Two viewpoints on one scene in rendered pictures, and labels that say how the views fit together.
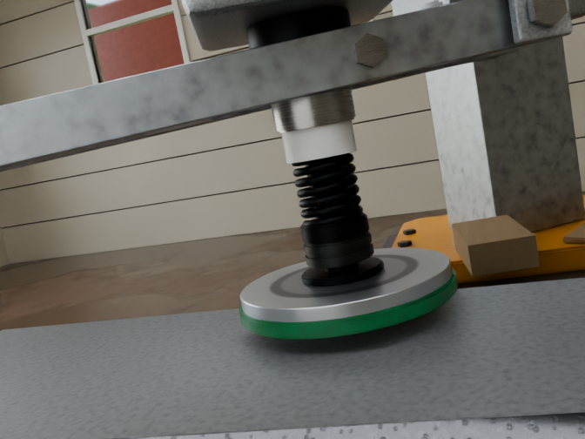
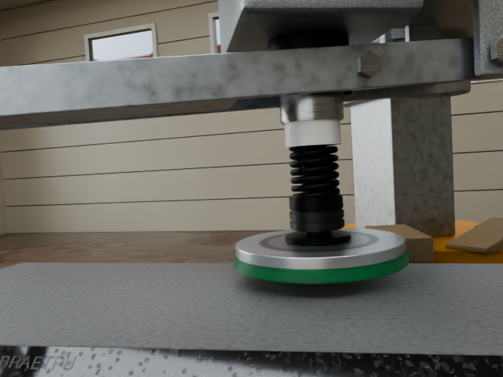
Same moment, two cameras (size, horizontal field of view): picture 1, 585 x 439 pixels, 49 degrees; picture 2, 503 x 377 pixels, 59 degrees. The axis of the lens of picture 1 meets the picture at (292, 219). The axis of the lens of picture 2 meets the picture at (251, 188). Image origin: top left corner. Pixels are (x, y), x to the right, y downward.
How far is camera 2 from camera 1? 0.13 m
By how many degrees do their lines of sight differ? 7
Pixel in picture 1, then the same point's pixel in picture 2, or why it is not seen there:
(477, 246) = not seen: hidden behind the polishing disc
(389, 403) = (386, 337)
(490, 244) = not seen: hidden behind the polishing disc
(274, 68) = (295, 66)
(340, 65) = (345, 72)
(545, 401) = not seen: outside the picture
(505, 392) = (486, 336)
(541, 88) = (433, 138)
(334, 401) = (334, 333)
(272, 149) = (210, 174)
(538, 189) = (426, 209)
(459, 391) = (444, 333)
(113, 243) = (87, 227)
